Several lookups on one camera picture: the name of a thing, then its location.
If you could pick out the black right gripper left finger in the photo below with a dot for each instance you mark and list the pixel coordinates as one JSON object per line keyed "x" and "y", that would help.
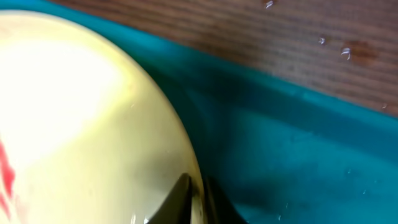
{"x": 177, "y": 207}

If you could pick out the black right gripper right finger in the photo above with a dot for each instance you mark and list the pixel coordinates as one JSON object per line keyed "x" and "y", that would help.
{"x": 219, "y": 209}

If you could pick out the yellow-green plate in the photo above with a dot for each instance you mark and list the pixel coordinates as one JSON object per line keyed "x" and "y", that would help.
{"x": 87, "y": 136}

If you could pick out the blue plastic tray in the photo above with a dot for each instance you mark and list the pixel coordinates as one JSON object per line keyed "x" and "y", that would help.
{"x": 282, "y": 153}

